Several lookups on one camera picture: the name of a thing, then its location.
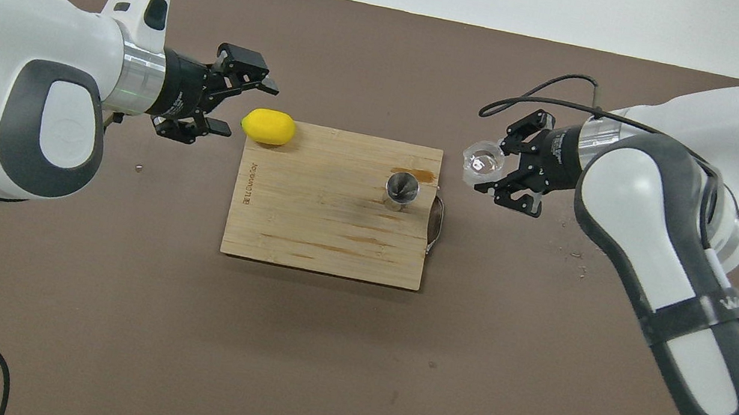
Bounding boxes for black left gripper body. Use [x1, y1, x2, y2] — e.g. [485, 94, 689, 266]
[149, 46, 231, 136]

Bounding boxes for steel double jigger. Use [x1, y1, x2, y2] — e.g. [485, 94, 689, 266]
[381, 169, 423, 215]

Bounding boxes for bamboo cutting board with handle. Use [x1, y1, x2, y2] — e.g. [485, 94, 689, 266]
[219, 112, 457, 294]

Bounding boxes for yellow lemon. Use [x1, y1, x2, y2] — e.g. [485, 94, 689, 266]
[238, 105, 299, 151]

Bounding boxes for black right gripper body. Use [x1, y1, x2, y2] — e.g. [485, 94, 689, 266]
[523, 119, 594, 202]

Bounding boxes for brown table mat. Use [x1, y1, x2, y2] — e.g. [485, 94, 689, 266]
[0, 0, 739, 415]

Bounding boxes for small clear glass cup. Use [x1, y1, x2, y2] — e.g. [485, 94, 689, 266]
[458, 136, 511, 192]

